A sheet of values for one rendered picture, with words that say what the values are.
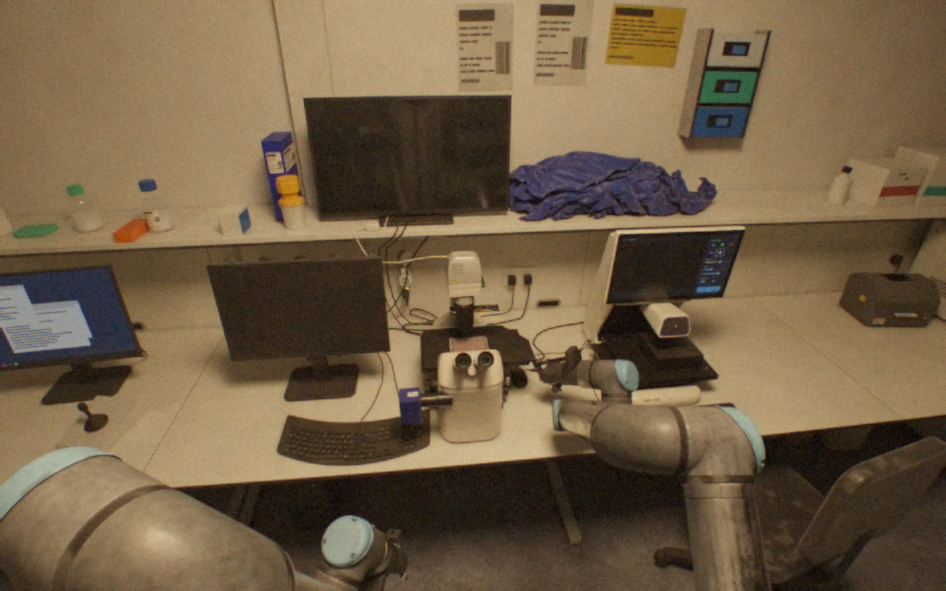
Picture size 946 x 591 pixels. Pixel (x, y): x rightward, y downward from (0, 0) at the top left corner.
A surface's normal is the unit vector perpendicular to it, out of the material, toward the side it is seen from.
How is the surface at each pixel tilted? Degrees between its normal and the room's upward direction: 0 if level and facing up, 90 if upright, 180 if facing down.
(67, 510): 15
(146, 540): 23
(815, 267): 90
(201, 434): 0
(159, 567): 35
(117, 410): 10
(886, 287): 45
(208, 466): 0
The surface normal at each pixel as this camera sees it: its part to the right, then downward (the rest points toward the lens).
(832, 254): 0.11, 0.49
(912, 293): -0.01, -0.26
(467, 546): 0.00, -0.87
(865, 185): -0.98, 0.09
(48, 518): -0.17, -0.59
